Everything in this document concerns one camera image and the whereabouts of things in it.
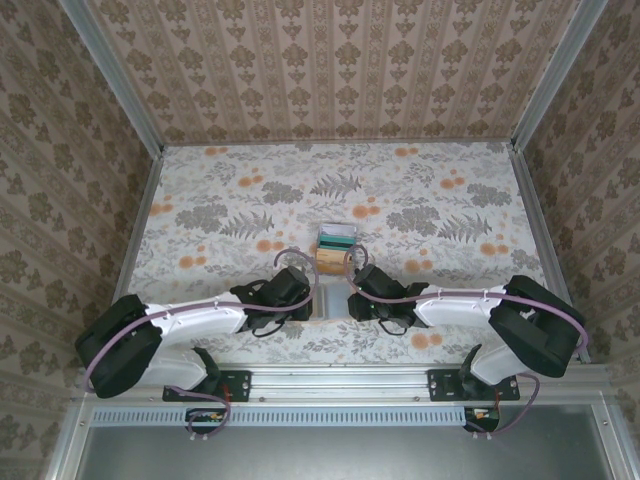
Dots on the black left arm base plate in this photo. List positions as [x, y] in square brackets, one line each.
[240, 385]

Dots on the grey card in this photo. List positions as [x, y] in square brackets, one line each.
[319, 302]

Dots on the grey metal panel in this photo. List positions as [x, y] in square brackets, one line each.
[350, 450]

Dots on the white card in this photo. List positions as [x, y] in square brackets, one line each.
[338, 229]

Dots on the teal card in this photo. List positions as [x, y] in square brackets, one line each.
[334, 243]

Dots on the aluminium frame post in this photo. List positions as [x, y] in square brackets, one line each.
[555, 70]
[110, 75]

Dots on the orange card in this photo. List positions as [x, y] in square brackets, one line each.
[330, 262]

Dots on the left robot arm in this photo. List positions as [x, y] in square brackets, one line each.
[190, 325]

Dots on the light blue card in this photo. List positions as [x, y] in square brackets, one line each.
[338, 301]

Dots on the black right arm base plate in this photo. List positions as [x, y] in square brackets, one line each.
[440, 385]

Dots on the aluminium side rail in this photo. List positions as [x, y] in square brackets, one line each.
[527, 200]
[145, 200]

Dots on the aluminium mounting rail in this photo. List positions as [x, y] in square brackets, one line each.
[340, 382]

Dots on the beige card holder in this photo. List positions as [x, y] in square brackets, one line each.
[326, 302]

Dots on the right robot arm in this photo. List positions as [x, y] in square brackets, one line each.
[455, 312]

